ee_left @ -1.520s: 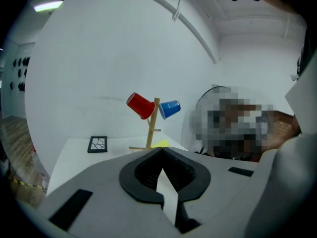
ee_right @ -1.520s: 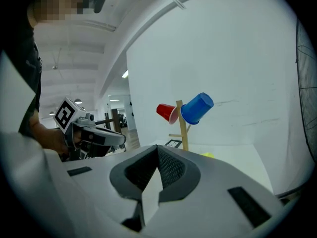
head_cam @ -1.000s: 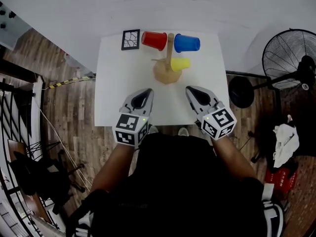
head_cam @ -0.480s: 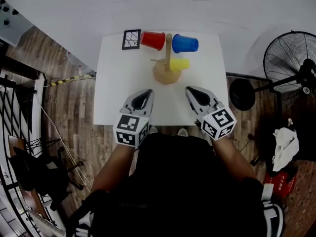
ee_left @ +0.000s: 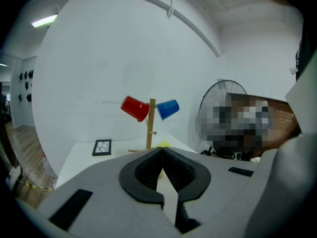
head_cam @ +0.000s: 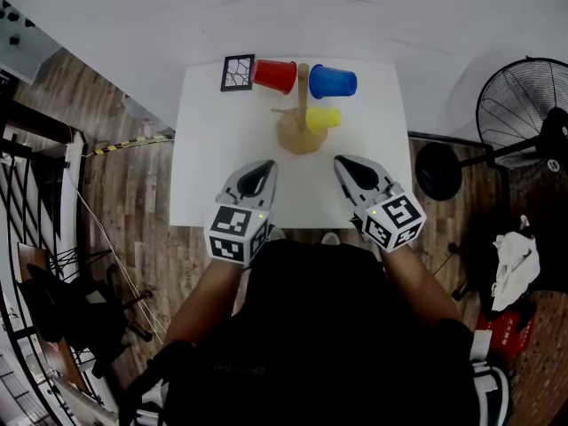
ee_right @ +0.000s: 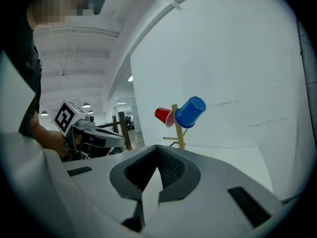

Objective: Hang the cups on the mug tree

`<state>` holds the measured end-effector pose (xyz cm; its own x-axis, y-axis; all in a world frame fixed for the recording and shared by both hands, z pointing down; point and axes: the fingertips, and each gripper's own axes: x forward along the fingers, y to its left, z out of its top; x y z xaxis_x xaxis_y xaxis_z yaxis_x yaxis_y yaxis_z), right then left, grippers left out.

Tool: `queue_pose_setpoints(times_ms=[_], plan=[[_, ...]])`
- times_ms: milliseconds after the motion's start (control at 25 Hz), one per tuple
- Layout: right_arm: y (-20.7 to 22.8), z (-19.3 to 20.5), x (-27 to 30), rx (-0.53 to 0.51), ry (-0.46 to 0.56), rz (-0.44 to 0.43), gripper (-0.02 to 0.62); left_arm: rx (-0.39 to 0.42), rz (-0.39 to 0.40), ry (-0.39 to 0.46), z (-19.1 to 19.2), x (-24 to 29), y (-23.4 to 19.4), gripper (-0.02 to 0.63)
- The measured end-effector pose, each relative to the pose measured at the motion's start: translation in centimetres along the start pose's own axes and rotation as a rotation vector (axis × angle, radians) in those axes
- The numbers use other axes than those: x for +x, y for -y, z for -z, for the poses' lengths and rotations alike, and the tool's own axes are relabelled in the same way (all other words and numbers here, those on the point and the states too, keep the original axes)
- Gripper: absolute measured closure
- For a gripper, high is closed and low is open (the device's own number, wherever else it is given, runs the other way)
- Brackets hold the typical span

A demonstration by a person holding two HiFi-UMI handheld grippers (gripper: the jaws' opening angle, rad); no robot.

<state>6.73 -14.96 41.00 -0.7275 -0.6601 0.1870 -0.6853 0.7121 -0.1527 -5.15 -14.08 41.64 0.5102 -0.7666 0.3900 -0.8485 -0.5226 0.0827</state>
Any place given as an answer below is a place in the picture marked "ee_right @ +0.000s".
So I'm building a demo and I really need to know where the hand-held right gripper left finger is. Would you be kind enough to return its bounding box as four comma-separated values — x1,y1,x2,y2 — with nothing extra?
61,145,158,238

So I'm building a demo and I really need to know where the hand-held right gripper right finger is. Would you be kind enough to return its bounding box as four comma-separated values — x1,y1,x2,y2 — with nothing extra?
146,145,283,238

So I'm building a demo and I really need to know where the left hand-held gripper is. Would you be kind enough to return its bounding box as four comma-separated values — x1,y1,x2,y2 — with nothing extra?
53,99,125,160

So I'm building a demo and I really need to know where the red plastic cup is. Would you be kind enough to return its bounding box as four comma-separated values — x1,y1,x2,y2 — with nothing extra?
155,107,176,128

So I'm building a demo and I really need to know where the wooden cup tree stand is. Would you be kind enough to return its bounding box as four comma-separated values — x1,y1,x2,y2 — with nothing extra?
162,104,189,151

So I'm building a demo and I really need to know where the blue plastic cup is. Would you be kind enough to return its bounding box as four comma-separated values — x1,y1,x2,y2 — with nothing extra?
174,96,207,129

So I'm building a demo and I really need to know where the person's left forearm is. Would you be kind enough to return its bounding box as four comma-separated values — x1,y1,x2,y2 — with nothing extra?
31,119,62,156

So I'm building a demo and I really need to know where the person's left hand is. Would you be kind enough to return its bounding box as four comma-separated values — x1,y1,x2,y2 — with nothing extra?
49,130,84,156

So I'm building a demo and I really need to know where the white table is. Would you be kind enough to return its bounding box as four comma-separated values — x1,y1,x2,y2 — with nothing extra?
128,142,273,193

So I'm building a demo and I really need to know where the hanging ceiling fixture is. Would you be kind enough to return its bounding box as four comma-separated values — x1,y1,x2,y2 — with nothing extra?
60,55,69,76

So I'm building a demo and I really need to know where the person's head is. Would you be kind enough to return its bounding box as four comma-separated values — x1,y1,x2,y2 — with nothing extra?
26,0,94,31

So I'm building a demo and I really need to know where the dark wooden post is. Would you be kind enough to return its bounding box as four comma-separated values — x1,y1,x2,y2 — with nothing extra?
118,112,132,150

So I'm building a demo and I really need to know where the black head-mounted camera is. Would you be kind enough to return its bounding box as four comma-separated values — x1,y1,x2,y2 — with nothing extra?
91,0,109,16

